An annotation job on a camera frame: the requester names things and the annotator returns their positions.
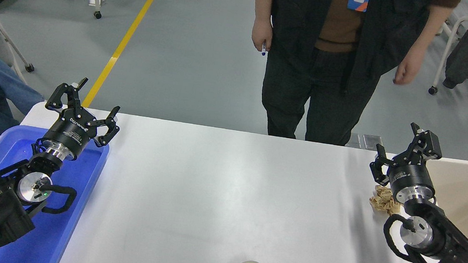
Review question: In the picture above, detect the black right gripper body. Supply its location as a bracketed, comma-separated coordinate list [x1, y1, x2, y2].
[385, 157, 439, 202]

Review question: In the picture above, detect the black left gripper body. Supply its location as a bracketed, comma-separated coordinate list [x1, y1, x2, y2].
[41, 104, 101, 162]

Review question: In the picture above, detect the crumpled tan paper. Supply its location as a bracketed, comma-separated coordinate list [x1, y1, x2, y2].
[368, 184, 404, 217]

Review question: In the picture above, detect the standing person's left hand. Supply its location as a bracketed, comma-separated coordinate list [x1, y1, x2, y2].
[393, 47, 425, 88]

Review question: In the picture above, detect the standing person's right hand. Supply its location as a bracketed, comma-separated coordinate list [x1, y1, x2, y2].
[250, 16, 275, 55]

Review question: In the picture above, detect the blue plastic tray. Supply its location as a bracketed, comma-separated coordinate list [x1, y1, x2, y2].
[0, 122, 112, 263]

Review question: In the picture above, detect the standing person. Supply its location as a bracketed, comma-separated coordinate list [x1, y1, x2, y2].
[234, 0, 461, 158]

